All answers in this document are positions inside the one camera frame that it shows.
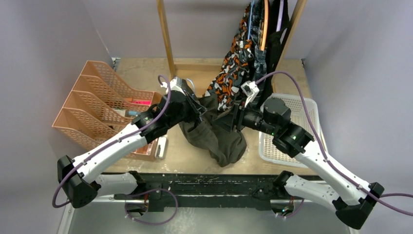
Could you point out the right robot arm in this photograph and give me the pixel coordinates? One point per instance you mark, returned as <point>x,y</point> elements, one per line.
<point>351,198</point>

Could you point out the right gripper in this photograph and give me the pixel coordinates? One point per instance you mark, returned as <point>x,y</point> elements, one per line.
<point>226,122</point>

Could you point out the blue wire hanger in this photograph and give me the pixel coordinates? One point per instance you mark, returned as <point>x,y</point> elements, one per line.
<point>192,86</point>

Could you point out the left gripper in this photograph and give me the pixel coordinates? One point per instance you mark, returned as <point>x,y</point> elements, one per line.
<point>196,109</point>

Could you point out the pink highlighter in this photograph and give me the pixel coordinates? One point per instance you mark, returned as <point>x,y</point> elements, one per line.
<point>141,102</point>

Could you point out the purple hanger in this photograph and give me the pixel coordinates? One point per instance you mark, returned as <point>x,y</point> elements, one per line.
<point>280,16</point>

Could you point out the peach plastic file organizer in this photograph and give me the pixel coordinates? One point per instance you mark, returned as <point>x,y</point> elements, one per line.
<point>95,109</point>

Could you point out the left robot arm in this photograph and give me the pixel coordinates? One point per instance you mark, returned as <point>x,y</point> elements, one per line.
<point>109,155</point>

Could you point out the grey camouflage shorts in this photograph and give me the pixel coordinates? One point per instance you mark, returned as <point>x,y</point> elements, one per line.
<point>258,66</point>

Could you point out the wooden clothes rack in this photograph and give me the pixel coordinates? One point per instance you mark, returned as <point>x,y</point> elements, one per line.
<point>202,73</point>

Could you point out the orange hanger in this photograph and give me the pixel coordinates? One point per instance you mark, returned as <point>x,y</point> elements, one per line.
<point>264,25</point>

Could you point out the white stapler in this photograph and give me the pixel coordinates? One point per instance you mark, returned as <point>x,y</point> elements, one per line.
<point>161,148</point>

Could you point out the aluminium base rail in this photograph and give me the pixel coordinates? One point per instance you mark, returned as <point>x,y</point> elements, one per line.
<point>200,190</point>

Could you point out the black garment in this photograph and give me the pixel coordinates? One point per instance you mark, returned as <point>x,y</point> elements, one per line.
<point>273,48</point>

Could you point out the olive green shorts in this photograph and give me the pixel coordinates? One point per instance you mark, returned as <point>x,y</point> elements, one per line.
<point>224,147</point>

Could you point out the orange camouflage shorts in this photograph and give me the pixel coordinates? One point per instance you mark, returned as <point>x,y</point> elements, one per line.
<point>234,68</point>

